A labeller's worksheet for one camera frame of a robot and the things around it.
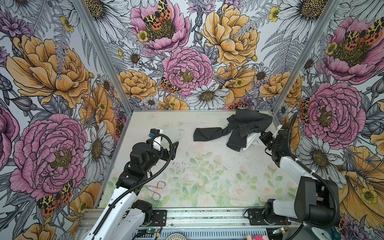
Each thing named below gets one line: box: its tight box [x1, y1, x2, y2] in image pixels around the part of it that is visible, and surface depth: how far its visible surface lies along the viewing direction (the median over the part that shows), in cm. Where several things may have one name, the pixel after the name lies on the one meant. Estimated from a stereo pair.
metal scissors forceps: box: [143, 180, 166, 202], surface depth 85 cm
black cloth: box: [193, 108, 273, 152], surface depth 106 cm
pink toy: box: [253, 235, 264, 240], surface depth 67 cm
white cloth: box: [243, 132, 265, 151], surface depth 95 cm
